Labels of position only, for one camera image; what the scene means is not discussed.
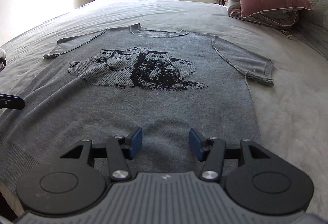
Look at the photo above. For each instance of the folded striped quilt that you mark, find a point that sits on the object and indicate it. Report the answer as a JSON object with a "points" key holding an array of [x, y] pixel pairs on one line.
{"points": [[275, 18]]}

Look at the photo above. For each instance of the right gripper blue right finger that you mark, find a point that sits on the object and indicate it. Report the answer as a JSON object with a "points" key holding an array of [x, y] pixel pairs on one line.
{"points": [[197, 144]]}

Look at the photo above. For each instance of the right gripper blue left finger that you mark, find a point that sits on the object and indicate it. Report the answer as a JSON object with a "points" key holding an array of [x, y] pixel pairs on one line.
{"points": [[134, 142]]}

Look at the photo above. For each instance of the white glove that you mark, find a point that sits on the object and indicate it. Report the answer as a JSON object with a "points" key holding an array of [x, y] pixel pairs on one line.
{"points": [[3, 61]]}

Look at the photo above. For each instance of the grey quilted headboard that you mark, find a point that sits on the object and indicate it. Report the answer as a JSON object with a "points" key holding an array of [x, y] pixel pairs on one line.
{"points": [[311, 27]]}

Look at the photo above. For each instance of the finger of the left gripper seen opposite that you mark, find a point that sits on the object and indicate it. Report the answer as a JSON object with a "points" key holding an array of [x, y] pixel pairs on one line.
{"points": [[11, 102]]}

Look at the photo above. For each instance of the grey knitted sweater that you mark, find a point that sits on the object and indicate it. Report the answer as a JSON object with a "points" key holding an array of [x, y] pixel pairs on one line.
{"points": [[108, 82]]}

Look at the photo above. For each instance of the grey bed sheet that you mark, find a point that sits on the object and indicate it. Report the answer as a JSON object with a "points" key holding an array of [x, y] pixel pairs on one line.
{"points": [[292, 114]]}

